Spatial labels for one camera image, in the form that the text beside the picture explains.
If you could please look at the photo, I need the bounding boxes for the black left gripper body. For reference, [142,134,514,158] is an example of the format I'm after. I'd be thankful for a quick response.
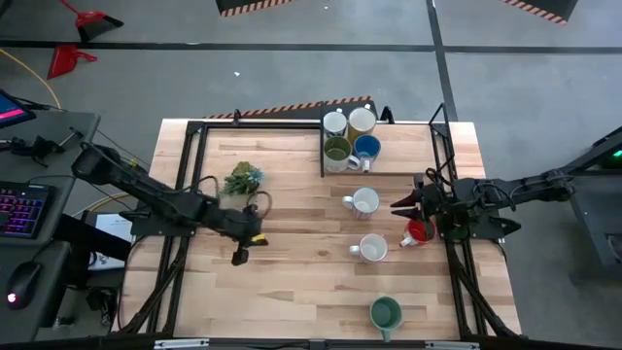
[216,204,269,267]

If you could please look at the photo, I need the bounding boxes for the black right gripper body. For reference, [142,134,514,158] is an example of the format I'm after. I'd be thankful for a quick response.
[413,172,458,230]

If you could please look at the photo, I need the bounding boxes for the red mug white handle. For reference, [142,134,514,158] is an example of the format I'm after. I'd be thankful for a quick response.
[398,218,438,248]

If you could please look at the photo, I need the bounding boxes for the red white diamond-pattern mug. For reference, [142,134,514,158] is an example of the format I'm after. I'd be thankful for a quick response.
[341,187,382,221]

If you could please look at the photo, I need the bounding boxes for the gray white diamond-pattern mug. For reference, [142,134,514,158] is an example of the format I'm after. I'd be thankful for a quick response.
[348,232,389,264]

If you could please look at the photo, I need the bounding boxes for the blue mug white panel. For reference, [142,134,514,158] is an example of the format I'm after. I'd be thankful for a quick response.
[353,134,383,174]

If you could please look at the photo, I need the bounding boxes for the white mug black lettering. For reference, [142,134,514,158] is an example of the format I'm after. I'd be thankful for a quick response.
[323,135,362,174]

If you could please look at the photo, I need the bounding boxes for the yellow mug white handle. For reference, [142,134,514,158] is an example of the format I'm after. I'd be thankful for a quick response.
[347,104,378,143]

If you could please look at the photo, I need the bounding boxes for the sage green mug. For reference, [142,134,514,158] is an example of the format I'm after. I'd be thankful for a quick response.
[368,295,404,343]

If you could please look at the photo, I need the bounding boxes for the navy white patterned mug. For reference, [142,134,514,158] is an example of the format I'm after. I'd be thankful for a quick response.
[323,110,349,138]

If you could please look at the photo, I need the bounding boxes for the succulent plant black pot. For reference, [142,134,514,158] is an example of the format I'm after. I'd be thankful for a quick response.
[219,160,266,198]

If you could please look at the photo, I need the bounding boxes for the white paper sheet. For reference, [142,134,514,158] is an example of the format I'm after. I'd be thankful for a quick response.
[89,212,136,271]

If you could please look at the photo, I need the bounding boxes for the black box hazard-striped edge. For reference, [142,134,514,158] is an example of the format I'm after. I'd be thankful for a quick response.
[203,95,379,121]

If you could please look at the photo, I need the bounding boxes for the black metal floor stand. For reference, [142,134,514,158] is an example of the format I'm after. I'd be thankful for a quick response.
[534,124,622,286]

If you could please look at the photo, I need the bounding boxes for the gray side desk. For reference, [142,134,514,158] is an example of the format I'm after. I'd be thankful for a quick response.
[0,110,102,344]

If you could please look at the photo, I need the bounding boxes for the black hazard-striped floor mat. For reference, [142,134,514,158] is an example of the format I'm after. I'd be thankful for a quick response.
[500,0,579,25]
[215,0,298,18]

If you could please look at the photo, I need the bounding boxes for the black clamp device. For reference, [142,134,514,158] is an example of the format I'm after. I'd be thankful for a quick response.
[0,134,67,169]

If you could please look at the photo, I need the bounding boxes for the backlit keyboard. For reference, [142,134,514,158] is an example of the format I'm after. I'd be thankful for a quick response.
[0,180,55,240]

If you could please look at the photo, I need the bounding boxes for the black computer mouse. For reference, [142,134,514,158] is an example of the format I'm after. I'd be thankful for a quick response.
[4,260,44,311]

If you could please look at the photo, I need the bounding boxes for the red dustpan black lip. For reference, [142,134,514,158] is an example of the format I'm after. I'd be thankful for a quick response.
[58,0,125,43]

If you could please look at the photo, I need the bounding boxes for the tablet screen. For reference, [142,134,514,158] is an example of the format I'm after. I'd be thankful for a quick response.
[0,88,38,130]

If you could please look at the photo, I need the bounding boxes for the wooden shelf black metal frame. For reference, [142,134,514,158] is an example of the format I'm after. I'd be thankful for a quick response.
[320,100,458,179]

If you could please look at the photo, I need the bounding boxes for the black aluminium rig frame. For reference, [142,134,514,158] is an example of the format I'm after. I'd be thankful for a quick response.
[116,107,521,341]

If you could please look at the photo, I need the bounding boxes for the silver metal bracket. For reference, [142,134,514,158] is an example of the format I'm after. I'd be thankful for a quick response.
[425,339,481,350]
[154,338,211,350]

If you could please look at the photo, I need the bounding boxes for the yellow cable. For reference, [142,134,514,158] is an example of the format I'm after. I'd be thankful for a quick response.
[0,47,63,111]
[71,191,135,219]

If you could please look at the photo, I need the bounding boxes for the black cable bundle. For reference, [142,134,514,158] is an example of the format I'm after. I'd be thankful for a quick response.
[86,286,118,327]

